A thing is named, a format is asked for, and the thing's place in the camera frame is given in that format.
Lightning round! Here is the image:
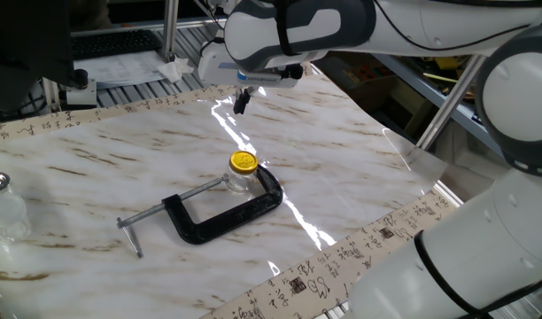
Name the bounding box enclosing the stack of printed papers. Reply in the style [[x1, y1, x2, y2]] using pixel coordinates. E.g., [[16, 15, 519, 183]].
[[74, 50, 177, 89]]

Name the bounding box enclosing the black computer monitor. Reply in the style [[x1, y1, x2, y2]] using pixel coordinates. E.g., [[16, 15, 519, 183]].
[[0, 0, 76, 113]]

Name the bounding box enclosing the black computer keyboard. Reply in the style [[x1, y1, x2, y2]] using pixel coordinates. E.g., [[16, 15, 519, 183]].
[[70, 28, 164, 61]]

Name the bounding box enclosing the black camera on white mount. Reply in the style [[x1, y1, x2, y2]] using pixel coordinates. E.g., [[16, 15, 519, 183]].
[[58, 68, 98, 107]]

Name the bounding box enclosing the crumpled white tissue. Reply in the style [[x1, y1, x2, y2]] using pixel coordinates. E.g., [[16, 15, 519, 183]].
[[157, 55, 196, 84]]

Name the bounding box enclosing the aluminium frame post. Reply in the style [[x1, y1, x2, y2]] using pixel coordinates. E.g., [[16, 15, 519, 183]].
[[160, 0, 180, 62], [414, 53, 488, 152]]

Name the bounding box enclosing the small clear glass jar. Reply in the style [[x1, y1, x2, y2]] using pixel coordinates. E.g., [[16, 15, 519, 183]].
[[225, 170, 258, 197]]

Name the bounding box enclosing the black C-clamp with steel screw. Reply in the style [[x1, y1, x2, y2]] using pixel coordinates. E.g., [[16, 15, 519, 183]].
[[116, 164, 284, 260]]

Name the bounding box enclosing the beige calligraphy print cloth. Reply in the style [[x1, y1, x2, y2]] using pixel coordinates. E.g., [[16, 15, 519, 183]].
[[0, 61, 461, 319]]

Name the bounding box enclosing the gold metal jar lid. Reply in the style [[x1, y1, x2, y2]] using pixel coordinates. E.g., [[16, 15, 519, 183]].
[[228, 150, 259, 175]]

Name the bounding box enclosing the grey metal shelf beam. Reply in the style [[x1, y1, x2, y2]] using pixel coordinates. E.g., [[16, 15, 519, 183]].
[[372, 52, 506, 157]]

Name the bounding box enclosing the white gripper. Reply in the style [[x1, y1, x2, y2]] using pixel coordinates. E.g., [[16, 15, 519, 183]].
[[197, 42, 254, 115]]

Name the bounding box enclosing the glossy marble pattern sheet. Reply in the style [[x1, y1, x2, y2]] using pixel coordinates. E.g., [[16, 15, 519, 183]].
[[0, 73, 449, 319]]

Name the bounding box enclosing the aluminium frame rail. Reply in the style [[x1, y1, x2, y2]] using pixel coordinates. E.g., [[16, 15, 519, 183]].
[[70, 15, 228, 37]]

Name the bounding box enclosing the clear shaker bottle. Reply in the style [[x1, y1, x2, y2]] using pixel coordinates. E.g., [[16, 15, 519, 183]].
[[0, 185, 33, 244]]

